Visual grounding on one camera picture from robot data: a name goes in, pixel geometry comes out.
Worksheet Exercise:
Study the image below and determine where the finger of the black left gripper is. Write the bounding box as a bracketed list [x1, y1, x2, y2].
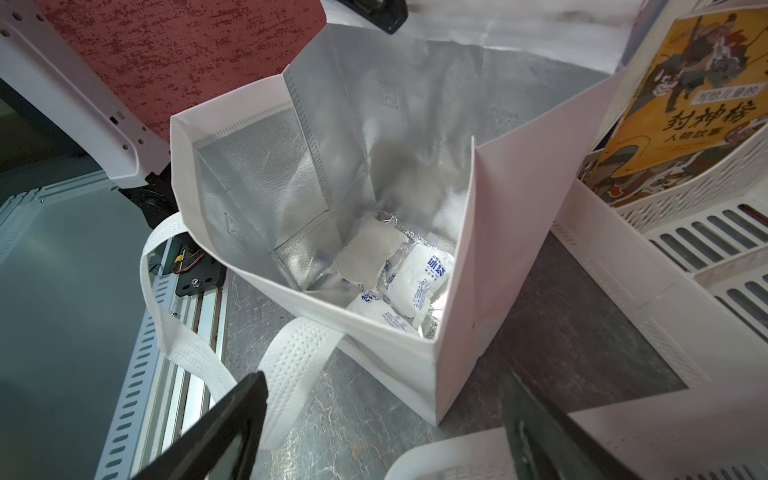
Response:
[339, 0, 409, 34]

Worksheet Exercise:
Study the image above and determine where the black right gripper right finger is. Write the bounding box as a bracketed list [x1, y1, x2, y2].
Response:
[502, 373, 638, 479]

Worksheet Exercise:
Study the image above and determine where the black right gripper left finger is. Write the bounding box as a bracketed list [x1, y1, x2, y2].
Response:
[135, 371, 268, 479]

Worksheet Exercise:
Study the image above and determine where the white insulated delivery bag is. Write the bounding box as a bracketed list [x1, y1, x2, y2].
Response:
[145, 24, 622, 450]

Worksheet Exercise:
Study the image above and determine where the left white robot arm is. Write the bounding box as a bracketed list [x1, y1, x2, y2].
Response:
[1, 1, 195, 227]

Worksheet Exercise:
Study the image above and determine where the white perforated plastic basket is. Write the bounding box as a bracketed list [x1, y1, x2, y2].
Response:
[385, 383, 767, 479]

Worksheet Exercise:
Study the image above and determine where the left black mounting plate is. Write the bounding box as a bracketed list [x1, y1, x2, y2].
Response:
[159, 234, 227, 297]

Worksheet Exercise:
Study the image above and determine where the white plastic file organizer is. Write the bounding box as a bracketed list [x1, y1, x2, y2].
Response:
[552, 1, 767, 387]

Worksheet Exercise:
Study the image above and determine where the yellow story book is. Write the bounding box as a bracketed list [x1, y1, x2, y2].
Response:
[578, 1, 767, 207]

